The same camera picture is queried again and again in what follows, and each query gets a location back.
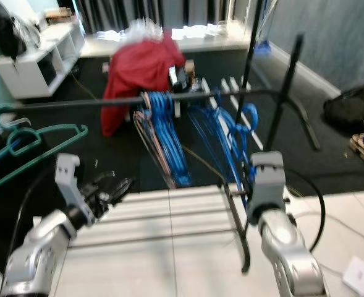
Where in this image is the green plastic hanger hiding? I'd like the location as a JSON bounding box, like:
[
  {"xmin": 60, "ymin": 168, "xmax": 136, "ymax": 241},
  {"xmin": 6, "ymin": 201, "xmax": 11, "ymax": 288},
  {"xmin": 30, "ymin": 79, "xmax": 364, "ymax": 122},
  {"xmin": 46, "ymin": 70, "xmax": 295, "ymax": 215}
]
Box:
[{"xmin": 0, "ymin": 103, "xmax": 88, "ymax": 197}]

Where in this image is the bunch of blue hangers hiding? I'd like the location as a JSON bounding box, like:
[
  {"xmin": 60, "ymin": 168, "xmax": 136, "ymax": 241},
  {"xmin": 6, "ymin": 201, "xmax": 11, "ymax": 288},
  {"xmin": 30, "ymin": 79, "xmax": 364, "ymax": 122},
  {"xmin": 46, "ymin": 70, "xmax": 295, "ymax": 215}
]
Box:
[{"xmin": 138, "ymin": 90, "xmax": 260, "ymax": 208}]

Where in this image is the black metal clothes rack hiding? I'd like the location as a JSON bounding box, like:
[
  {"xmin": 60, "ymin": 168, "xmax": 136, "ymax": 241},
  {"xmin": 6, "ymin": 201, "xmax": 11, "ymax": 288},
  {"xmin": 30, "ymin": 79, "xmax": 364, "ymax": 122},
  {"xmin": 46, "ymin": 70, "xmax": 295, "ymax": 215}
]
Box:
[{"xmin": 0, "ymin": 0, "xmax": 321, "ymax": 273}]

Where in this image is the red cloth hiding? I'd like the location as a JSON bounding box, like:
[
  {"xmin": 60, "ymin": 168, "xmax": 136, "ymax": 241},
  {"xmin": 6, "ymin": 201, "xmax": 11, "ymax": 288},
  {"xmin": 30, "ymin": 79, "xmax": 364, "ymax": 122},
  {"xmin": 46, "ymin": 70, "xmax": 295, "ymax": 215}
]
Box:
[{"xmin": 100, "ymin": 31, "xmax": 187, "ymax": 138}]

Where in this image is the black and white machine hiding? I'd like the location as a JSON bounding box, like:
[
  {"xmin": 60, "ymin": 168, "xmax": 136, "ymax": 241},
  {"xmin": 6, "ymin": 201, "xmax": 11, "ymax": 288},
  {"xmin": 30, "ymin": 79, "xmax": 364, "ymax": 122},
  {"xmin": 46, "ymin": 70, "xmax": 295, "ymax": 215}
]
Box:
[{"xmin": 167, "ymin": 59, "xmax": 210, "ymax": 115}]

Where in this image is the white shelf unit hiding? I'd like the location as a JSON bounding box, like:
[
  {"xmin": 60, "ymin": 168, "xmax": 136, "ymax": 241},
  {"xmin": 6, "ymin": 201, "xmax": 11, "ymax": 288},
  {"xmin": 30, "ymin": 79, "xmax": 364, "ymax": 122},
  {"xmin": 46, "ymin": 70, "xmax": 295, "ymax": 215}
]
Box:
[{"xmin": 0, "ymin": 22, "xmax": 87, "ymax": 100}]

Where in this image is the black duffel bag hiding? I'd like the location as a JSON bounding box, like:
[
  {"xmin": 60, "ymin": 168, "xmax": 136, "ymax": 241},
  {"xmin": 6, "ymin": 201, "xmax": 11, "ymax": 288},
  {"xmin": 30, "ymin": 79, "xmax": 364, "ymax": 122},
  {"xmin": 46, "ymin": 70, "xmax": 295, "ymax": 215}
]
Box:
[{"xmin": 323, "ymin": 85, "xmax": 364, "ymax": 134}]

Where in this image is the white plastic bag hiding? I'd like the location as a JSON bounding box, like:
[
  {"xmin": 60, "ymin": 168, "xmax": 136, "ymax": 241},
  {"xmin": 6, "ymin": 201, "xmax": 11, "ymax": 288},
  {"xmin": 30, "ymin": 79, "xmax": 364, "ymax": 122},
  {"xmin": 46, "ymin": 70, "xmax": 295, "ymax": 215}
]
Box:
[{"xmin": 123, "ymin": 19, "xmax": 167, "ymax": 41}]

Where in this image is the white window ledge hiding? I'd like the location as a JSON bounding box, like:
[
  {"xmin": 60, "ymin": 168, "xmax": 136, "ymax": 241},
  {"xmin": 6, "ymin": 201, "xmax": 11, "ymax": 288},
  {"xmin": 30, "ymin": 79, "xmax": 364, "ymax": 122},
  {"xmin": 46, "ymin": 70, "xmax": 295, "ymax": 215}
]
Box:
[{"xmin": 83, "ymin": 25, "xmax": 256, "ymax": 56}]

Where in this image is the dark window curtain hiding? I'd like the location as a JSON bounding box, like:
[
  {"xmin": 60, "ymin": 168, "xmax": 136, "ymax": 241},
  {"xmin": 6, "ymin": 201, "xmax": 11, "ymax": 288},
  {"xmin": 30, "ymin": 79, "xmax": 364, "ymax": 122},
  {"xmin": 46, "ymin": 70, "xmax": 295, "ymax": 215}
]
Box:
[{"xmin": 74, "ymin": 0, "xmax": 256, "ymax": 35}]

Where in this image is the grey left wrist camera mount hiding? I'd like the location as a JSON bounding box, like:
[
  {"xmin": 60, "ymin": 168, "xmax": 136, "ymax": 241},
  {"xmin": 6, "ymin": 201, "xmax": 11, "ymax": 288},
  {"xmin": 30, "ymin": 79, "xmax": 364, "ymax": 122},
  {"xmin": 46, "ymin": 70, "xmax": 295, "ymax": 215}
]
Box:
[{"xmin": 54, "ymin": 153, "xmax": 96, "ymax": 223}]

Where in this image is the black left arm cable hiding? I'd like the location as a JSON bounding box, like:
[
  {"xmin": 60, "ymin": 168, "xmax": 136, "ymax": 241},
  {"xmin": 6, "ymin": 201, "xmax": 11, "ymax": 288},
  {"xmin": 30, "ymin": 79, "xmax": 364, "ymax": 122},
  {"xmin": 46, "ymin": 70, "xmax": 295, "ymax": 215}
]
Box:
[{"xmin": 6, "ymin": 164, "xmax": 59, "ymax": 260}]

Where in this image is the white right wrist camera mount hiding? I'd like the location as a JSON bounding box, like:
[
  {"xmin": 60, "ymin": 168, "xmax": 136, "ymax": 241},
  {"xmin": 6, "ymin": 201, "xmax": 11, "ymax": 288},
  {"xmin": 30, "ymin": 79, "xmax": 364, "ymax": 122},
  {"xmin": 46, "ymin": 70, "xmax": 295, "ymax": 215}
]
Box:
[{"xmin": 247, "ymin": 152, "xmax": 287, "ymax": 225}]

